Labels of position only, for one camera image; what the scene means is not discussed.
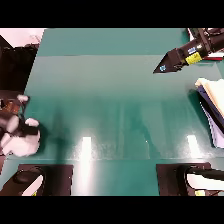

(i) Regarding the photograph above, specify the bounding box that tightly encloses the lavender garment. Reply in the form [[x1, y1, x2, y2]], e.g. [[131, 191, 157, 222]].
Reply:
[[200, 103, 224, 150]]

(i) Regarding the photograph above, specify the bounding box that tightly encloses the cream garment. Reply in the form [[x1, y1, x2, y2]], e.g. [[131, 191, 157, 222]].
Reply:
[[194, 77, 224, 118]]

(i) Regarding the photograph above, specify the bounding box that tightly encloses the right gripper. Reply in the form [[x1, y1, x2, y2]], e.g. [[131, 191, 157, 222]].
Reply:
[[174, 38, 210, 67]]

